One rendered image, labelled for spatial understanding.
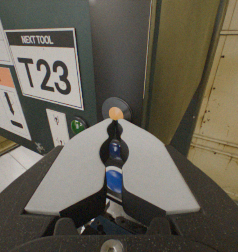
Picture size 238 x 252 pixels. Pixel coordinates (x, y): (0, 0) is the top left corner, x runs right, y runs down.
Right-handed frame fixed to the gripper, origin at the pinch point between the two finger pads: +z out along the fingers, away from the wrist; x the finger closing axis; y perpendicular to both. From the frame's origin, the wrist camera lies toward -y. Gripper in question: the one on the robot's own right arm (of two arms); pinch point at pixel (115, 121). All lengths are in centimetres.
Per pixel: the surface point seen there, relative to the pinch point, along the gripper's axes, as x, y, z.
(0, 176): -89, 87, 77
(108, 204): -5, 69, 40
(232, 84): 67, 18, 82
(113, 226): -1.1, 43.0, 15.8
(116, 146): 0.1, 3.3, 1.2
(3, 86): -15.4, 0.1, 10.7
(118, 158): 0.3, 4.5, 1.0
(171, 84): 5.8, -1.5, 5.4
